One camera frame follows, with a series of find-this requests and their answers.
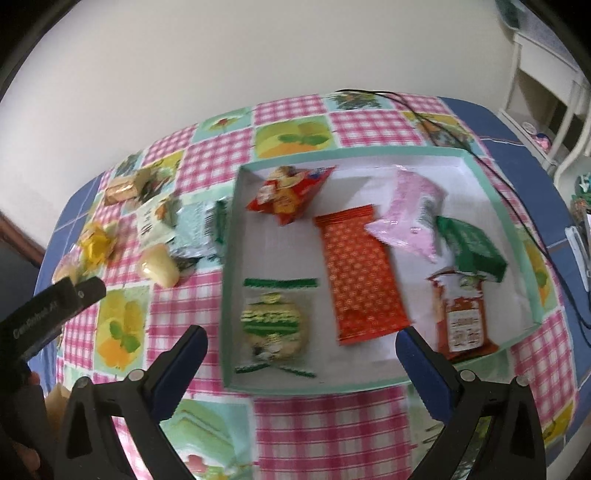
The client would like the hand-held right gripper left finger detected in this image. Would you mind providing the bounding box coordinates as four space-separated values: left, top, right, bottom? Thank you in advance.
58 324 208 480

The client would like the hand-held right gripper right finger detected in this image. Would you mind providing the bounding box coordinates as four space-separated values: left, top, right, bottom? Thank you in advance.
396 325 548 480

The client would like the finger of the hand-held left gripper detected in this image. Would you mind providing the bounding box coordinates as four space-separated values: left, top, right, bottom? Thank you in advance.
74 276 108 304

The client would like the small red and white packet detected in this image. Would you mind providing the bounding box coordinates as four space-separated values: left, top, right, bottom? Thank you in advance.
427 271 499 361

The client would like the green-trimmed clear cookie packet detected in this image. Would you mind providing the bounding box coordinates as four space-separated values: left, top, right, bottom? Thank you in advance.
235 277 320 379

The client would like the gold foil snack packet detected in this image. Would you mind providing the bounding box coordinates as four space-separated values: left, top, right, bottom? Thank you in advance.
104 174 141 206

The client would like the long red patterned snack packet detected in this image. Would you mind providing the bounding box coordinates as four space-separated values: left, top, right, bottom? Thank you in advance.
315 205 409 346

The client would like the mint green snack packet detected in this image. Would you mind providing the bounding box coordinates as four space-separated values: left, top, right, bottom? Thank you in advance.
173 198 232 263

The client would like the dark green snack packet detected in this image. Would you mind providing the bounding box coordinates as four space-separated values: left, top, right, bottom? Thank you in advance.
436 216 508 282

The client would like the mint green cardboard box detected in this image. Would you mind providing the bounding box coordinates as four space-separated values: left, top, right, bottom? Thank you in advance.
222 148 555 395

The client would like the pink snack packet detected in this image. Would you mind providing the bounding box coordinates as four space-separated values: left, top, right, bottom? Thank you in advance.
365 167 448 263

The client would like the red triangular snack packet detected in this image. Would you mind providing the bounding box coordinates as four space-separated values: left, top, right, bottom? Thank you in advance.
245 165 338 226

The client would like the person's left hand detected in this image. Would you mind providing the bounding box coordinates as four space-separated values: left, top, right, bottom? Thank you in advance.
8 442 43 476

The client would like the clear packet with white pastry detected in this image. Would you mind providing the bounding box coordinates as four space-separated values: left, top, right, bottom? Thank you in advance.
52 254 88 284

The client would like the dark furniture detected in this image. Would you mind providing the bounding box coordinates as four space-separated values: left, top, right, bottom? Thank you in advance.
0 240 47 324

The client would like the yellow snack packet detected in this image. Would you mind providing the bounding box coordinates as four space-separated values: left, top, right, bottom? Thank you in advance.
78 222 121 268

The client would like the white jelly cup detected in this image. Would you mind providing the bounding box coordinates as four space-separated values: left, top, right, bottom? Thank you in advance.
140 244 181 286

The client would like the white and green snack packet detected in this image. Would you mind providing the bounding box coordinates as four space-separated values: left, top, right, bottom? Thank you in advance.
137 196 178 243

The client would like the pink checked patterned tablecloth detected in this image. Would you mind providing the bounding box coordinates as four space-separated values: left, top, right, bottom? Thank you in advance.
55 92 578 480

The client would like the white shelf unit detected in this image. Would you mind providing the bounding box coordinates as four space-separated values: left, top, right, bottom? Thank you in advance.
499 32 591 185

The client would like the brown wooden frame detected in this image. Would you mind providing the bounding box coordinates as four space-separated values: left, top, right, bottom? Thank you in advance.
0 212 47 268

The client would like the black cable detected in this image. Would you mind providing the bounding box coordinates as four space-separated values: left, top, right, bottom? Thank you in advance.
337 88 591 352

